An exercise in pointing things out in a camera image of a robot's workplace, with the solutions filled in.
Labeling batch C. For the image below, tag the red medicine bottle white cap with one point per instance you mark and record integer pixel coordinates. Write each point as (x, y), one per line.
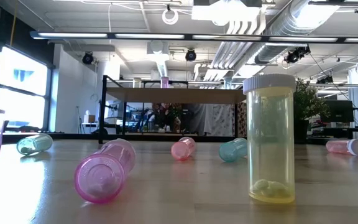
(182, 149)
(345, 147)

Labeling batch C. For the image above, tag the yellow medicine bottle white cap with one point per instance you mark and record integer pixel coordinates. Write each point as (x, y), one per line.
(270, 140)
(137, 83)

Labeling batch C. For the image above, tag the person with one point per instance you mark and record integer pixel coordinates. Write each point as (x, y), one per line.
(166, 118)

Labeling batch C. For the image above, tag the white patterned cloth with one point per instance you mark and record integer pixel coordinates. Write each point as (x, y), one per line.
(211, 119)

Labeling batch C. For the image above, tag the black ceiling spotlight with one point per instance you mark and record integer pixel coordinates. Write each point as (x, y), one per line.
(190, 55)
(297, 54)
(87, 58)

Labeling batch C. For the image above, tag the white ceiling pipe bundle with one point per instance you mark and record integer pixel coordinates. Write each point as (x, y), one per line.
(228, 53)

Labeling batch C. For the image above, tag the small cardboard box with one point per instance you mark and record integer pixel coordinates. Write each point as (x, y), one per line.
(89, 118)

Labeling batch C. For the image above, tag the green potted plant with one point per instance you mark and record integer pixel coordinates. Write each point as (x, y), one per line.
(309, 102)

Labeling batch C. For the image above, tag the overhead LED light bar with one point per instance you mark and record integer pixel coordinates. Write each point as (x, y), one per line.
(73, 35)

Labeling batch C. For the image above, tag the black computer monitor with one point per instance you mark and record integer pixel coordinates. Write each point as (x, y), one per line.
(339, 111)

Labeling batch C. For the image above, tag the large bright window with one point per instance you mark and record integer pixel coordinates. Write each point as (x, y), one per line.
(20, 87)

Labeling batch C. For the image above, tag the white ceiling duct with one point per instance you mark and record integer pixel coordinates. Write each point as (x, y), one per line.
(158, 56)

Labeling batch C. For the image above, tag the black rear frame bar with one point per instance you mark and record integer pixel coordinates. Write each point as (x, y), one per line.
(57, 137)

